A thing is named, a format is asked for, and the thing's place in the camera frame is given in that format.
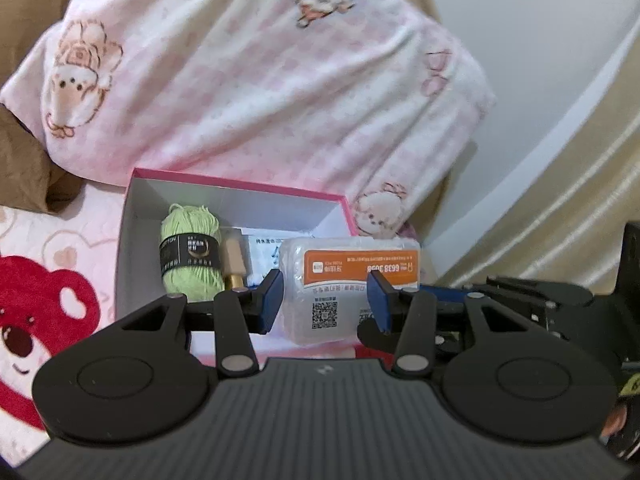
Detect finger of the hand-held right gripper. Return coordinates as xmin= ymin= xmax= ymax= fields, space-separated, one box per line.
xmin=419 ymin=275 xmax=598 ymax=312
xmin=356 ymin=317 xmax=468 ymax=357

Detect clear plastic packet orange label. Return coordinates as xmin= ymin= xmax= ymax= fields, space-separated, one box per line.
xmin=277 ymin=236 xmax=422 ymax=346

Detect green yarn ball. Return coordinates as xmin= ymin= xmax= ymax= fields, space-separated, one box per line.
xmin=159 ymin=203 xmax=227 ymax=295

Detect blue white tissue pack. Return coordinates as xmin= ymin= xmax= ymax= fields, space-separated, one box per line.
xmin=242 ymin=232 xmax=288 ymax=288

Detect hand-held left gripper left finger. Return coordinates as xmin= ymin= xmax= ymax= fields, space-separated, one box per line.
xmin=119 ymin=269 xmax=285 ymax=378

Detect red bear printed blanket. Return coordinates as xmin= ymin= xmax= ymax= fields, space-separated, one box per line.
xmin=0 ymin=180 xmax=131 ymax=466

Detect pink cardboard box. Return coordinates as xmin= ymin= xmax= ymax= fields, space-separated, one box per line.
xmin=114 ymin=167 xmax=425 ymax=361

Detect beige bottle with gold cap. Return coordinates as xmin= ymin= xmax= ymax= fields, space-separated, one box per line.
xmin=222 ymin=230 xmax=249 ymax=292

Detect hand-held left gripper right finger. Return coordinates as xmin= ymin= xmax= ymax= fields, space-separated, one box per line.
xmin=367 ymin=270 xmax=546 ymax=376

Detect brown cushion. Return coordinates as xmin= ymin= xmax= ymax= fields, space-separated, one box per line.
xmin=0 ymin=0 xmax=96 ymax=213

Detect beige curtain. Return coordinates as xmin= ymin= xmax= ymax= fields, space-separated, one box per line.
xmin=435 ymin=25 xmax=640 ymax=293

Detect pink checkered printed blanket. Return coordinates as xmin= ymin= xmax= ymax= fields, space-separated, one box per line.
xmin=0 ymin=0 xmax=496 ymax=238

